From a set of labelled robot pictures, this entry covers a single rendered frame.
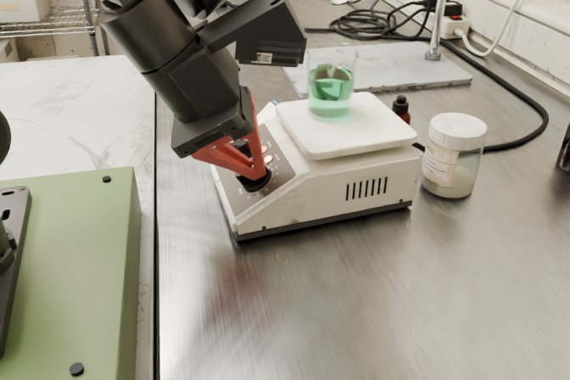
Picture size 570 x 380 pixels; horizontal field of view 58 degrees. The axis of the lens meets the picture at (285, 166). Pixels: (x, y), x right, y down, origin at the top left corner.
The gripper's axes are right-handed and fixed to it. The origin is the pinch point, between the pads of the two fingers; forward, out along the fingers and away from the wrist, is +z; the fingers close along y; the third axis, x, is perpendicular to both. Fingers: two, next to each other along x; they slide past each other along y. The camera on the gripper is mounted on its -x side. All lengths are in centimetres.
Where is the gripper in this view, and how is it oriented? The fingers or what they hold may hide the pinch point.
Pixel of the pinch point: (255, 168)
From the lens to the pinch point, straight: 50.5
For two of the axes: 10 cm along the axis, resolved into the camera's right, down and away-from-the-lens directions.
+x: -8.8, 4.2, 2.2
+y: -1.1, -6.2, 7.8
